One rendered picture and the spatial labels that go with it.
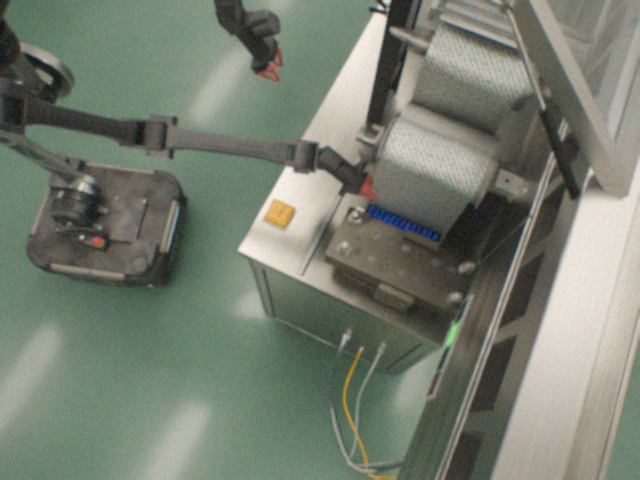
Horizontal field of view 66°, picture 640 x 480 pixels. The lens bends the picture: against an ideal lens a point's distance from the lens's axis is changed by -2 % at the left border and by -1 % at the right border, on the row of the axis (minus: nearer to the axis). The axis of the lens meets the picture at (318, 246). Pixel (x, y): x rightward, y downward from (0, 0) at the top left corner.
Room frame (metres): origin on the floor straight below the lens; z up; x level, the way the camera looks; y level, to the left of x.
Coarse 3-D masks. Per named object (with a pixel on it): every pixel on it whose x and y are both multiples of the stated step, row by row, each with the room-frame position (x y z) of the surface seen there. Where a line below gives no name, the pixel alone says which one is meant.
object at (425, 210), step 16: (384, 176) 0.62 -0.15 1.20; (384, 192) 0.61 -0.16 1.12; (400, 192) 0.60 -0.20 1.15; (416, 192) 0.58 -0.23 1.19; (384, 208) 0.61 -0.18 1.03; (400, 208) 0.59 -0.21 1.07; (416, 208) 0.58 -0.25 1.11; (432, 208) 0.56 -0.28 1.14; (448, 208) 0.55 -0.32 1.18; (432, 224) 0.56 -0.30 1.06; (448, 224) 0.54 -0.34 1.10
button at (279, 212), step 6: (276, 198) 0.66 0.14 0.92; (270, 204) 0.64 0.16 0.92; (276, 204) 0.64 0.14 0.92; (282, 204) 0.64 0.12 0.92; (288, 204) 0.64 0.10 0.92; (270, 210) 0.62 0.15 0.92; (276, 210) 0.62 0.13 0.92; (282, 210) 0.62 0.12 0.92; (288, 210) 0.62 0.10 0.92; (264, 216) 0.60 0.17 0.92; (270, 216) 0.60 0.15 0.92; (276, 216) 0.60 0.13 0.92; (282, 216) 0.60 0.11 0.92; (288, 216) 0.60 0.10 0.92; (276, 222) 0.58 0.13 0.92; (282, 222) 0.58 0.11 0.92
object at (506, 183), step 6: (498, 174) 0.60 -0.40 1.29; (504, 174) 0.60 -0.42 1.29; (510, 174) 0.60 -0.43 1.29; (498, 180) 0.58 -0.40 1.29; (504, 180) 0.58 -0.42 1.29; (510, 180) 0.58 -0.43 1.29; (516, 180) 0.58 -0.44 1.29; (522, 180) 0.59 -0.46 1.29; (498, 186) 0.56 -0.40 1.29; (504, 186) 0.57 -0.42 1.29; (510, 186) 0.57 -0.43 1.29; (516, 186) 0.57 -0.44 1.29; (504, 192) 0.55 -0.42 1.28; (510, 192) 0.55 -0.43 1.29; (516, 192) 0.55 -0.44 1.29
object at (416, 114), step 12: (408, 108) 0.80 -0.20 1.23; (420, 108) 0.81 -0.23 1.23; (408, 120) 0.77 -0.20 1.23; (420, 120) 0.77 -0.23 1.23; (432, 120) 0.77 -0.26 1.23; (444, 120) 0.77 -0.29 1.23; (444, 132) 0.74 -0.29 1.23; (456, 132) 0.74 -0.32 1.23; (468, 132) 0.74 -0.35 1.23; (480, 132) 0.75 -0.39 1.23; (468, 144) 0.71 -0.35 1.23; (480, 144) 0.71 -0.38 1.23; (492, 144) 0.71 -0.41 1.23; (492, 156) 0.68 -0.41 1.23
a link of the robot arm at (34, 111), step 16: (0, 80) 0.58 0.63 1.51; (16, 96) 0.57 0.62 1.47; (32, 96) 0.59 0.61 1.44; (16, 112) 0.57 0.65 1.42; (32, 112) 0.57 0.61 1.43; (48, 112) 0.59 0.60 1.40; (64, 112) 0.61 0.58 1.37; (80, 112) 0.63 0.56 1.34; (0, 128) 0.50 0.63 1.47; (16, 128) 0.52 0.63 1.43; (64, 128) 0.59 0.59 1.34; (80, 128) 0.60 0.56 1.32; (96, 128) 0.63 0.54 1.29; (112, 128) 0.65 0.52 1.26; (128, 128) 0.68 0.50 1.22; (144, 128) 0.71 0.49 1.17; (160, 128) 0.69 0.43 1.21; (128, 144) 0.66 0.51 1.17; (144, 144) 0.65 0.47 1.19; (160, 144) 0.66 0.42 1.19
